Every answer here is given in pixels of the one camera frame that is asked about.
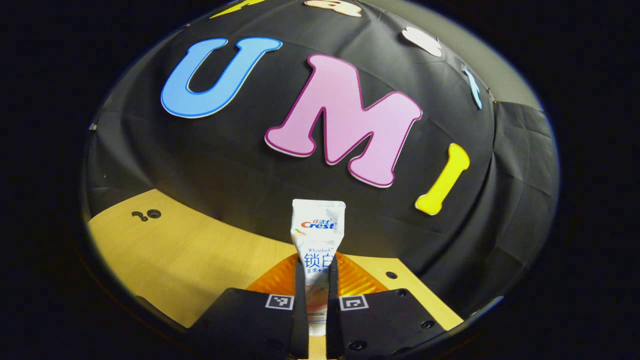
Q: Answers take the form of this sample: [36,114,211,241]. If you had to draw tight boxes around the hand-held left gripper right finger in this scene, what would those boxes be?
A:
[326,252,448,360]

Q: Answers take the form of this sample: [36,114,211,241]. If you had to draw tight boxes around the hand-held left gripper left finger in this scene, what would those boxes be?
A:
[187,252,310,360]

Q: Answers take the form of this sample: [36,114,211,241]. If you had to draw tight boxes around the white toothpaste tube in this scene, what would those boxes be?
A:
[290,198,347,337]

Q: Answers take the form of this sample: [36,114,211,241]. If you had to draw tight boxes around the wooden desktop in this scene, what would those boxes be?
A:
[86,188,465,360]

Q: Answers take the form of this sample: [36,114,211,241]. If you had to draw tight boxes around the black backdrop cloth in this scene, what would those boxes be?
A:
[82,0,560,321]

